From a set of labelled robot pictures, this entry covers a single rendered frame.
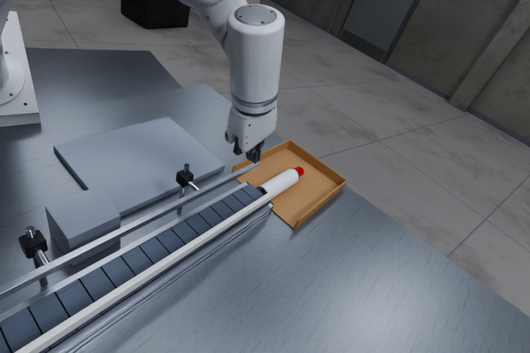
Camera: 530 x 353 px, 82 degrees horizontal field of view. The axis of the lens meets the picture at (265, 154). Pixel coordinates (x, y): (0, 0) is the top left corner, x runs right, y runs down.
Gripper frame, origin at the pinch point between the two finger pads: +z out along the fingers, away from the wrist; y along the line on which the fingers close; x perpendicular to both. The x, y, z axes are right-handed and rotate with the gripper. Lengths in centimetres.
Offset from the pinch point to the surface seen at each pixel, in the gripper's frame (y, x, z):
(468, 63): -521, -16, 233
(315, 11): -574, -364, 293
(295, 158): -29.0, -6.7, 34.6
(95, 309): 39.7, 4.4, 1.1
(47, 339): 46.0, 4.4, -1.3
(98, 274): 37.3, -2.8, 5.6
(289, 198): -11.7, 4.6, 28.3
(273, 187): -7.6, 0.9, 21.5
